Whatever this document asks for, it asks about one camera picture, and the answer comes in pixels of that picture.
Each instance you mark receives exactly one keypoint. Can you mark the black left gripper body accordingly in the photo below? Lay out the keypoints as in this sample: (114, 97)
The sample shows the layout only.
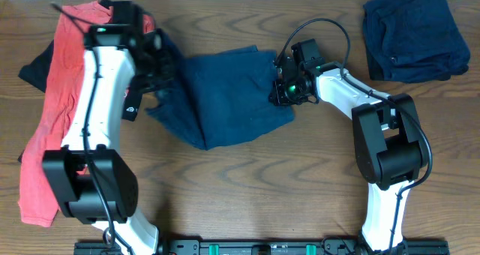
(158, 72)

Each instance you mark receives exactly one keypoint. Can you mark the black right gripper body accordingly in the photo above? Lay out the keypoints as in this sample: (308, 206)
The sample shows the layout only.
(286, 93)

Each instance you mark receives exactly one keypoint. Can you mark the navy blue shorts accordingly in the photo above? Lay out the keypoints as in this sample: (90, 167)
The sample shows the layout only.
(220, 99)

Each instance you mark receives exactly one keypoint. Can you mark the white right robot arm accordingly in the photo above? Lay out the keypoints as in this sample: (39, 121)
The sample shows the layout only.
(390, 146)

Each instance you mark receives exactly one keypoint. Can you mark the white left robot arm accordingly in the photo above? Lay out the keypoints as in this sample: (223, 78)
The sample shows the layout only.
(90, 180)

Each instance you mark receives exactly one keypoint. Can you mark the black garment under shirt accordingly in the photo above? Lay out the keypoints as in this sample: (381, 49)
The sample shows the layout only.
(59, 72)

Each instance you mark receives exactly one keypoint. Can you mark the folded navy garment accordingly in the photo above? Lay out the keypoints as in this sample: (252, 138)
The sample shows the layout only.
(413, 41)

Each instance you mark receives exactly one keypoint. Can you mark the red t-shirt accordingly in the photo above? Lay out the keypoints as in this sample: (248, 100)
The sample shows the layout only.
(37, 203)

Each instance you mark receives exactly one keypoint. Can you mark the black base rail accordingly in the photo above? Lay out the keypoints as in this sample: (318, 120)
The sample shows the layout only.
(330, 246)

